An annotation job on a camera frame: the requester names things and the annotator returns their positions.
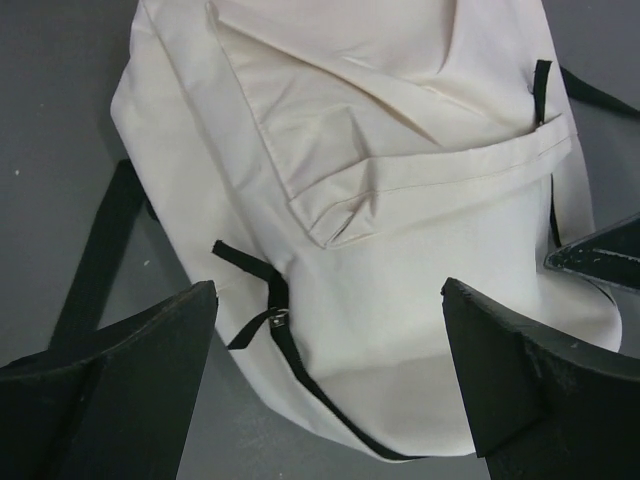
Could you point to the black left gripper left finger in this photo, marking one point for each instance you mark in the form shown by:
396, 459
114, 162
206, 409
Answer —
117, 405

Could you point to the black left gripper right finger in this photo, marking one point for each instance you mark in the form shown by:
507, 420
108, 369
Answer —
541, 404

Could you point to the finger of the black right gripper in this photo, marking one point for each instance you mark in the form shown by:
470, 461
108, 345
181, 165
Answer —
609, 256

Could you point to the beige canvas backpack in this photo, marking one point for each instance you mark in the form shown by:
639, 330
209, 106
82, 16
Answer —
330, 164

